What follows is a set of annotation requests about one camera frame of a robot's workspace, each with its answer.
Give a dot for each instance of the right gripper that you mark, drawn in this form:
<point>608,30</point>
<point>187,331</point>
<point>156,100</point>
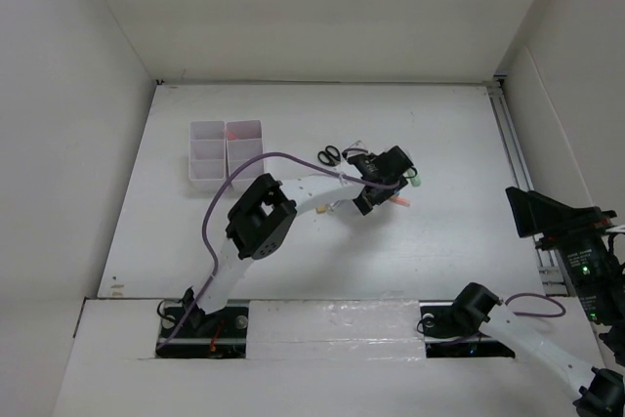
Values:
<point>559,223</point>

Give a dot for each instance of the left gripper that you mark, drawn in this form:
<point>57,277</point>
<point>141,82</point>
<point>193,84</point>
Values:
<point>367,203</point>

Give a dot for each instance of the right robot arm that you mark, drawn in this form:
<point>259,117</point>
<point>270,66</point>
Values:
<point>593,388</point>

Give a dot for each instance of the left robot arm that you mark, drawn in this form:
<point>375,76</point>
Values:
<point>259,221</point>

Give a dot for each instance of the clear glue bottle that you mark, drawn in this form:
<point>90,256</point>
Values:
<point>333,207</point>

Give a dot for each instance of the green highlighter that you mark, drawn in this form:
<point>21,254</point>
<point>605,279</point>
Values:
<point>415,178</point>

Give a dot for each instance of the white right organizer bin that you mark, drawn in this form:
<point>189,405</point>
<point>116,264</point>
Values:
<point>249,146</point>

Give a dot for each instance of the white organizer bin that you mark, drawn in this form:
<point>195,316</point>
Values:
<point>207,155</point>
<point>249,146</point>

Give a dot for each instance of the white left organizer bin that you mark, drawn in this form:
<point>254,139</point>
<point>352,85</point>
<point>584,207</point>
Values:
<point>207,155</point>

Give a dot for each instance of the black handled scissors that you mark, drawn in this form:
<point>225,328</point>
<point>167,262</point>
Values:
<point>329,156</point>

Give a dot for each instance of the aluminium side rail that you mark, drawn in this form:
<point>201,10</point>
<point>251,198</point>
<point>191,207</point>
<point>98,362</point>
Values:
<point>554,280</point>

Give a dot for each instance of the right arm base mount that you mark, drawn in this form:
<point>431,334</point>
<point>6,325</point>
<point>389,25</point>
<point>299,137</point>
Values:
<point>444,338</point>

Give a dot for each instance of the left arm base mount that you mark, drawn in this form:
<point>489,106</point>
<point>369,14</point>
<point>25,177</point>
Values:
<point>220,335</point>

